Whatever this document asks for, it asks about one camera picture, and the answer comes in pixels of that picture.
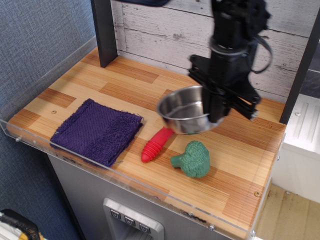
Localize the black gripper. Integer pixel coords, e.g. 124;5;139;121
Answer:
189;42;261;123

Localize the silver metal pan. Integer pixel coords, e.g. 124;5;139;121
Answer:
156;85;224;135

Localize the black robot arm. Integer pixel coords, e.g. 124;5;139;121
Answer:
189;0;271;123

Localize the green toy broccoli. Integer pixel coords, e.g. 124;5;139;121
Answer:
170;140;211;178

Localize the white appliance at right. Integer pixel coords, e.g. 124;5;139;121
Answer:
271;94;320;203

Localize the purple towel cloth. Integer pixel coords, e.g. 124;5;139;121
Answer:
50;98;143;167

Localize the silver dispenser button panel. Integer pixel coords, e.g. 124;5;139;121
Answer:
103;197;165;240

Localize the clear acrylic table guard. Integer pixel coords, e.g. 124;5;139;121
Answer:
0;33;285;240

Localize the black and yellow bag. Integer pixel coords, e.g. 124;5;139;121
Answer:
0;209;45;240

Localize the red handled fork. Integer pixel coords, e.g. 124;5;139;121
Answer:
141;127;174;163

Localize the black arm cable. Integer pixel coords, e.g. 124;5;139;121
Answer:
249;34;273;75

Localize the black right frame post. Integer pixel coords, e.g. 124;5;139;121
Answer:
279;10;320;124

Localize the black frame post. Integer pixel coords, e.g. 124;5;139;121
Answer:
279;10;320;124
90;0;118;68

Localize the black left frame post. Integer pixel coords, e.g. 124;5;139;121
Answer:
90;0;118;68

